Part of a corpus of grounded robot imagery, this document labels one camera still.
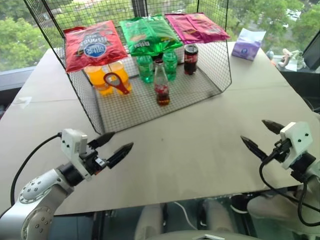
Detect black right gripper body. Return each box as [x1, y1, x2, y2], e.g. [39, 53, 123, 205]
[268, 138, 294, 164]

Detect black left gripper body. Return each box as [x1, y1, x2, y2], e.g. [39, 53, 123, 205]
[79, 144, 111, 176]

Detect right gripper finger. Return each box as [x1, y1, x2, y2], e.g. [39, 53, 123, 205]
[240, 135, 270, 161]
[261, 119, 286, 136]

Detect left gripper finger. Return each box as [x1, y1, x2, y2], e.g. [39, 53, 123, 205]
[87, 131, 116, 151]
[107, 142, 135, 169]

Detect red bottle opener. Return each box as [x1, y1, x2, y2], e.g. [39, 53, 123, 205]
[103, 72, 132, 96]

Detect orange soda bottle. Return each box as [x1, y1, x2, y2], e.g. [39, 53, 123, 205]
[83, 65, 115, 97]
[108, 60, 133, 92]

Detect glass cola bottle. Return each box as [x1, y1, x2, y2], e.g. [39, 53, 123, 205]
[153, 59, 172, 107]

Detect green soda bottle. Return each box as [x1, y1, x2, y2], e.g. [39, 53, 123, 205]
[162, 49, 179, 82]
[136, 54, 155, 84]

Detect grey rounded shape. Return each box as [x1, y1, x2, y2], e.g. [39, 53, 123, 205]
[246, 189, 305, 227]
[134, 204, 165, 240]
[203, 199, 237, 237]

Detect small figurine clutter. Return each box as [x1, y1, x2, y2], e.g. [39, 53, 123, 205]
[266, 48, 306, 73]

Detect black monitor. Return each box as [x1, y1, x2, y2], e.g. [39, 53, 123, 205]
[301, 37, 320, 71]

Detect purple tissue box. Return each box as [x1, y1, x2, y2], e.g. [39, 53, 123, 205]
[231, 27, 267, 62]

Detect red chip bag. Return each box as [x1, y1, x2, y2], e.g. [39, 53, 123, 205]
[63, 20, 129, 74]

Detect dark cola can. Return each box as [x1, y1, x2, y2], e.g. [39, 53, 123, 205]
[183, 43, 199, 77]

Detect green chip bag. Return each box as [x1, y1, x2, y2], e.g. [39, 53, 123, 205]
[143, 14, 184, 55]
[118, 17, 156, 57]

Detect magenta chip bag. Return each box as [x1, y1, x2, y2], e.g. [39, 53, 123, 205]
[164, 13, 201, 45]
[186, 13, 231, 44]

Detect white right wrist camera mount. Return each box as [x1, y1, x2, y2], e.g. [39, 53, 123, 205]
[279, 121, 314, 171]

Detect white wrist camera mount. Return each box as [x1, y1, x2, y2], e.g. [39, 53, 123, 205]
[61, 128, 93, 181]
[279, 121, 314, 171]

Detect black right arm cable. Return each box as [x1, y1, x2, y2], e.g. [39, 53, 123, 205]
[258, 147, 320, 227]

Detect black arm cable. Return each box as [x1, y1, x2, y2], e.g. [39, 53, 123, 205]
[258, 147, 320, 227]
[10, 133, 63, 206]

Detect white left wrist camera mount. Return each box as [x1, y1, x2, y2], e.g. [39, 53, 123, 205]
[61, 128, 93, 181]

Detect black wire mesh rack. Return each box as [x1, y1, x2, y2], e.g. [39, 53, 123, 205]
[23, 0, 233, 135]

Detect thin white cable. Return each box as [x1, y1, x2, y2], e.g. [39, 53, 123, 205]
[172, 201, 199, 230]

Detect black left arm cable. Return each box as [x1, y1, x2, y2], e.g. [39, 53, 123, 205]
[10, 133, 63, 206]

